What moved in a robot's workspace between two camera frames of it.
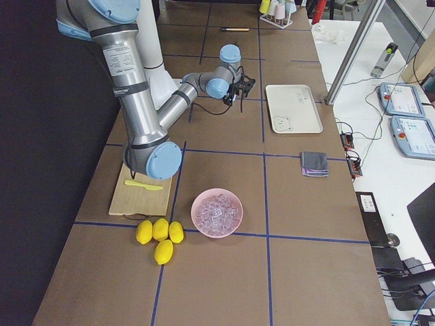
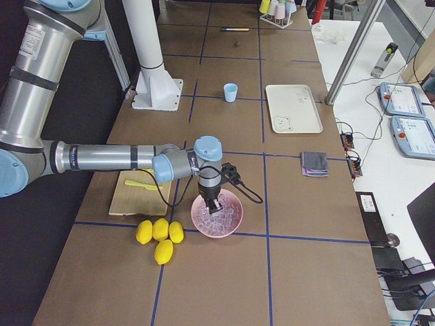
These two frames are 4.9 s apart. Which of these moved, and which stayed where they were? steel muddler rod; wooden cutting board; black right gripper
Moved: black right gripper
Stayed: steel muddler rod; wooden cutting board
